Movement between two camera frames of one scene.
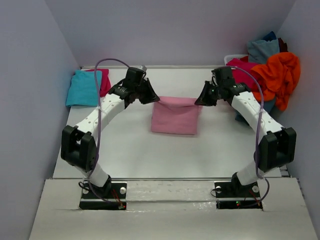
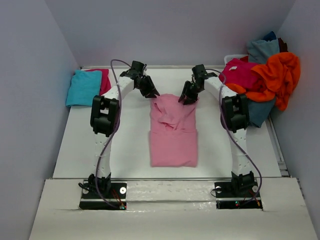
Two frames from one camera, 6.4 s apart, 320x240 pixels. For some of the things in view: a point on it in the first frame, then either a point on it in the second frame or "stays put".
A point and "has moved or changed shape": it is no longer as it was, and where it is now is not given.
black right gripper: x=203 y=99 to x=192 y=98
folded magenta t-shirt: x=106 y=84 stays put
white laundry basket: x=228 y=58 stays put
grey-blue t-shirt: x=259 y=50 stays put
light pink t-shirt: x=175 y=115 has moved or changed shape
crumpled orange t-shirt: x=278 y=76 stays put
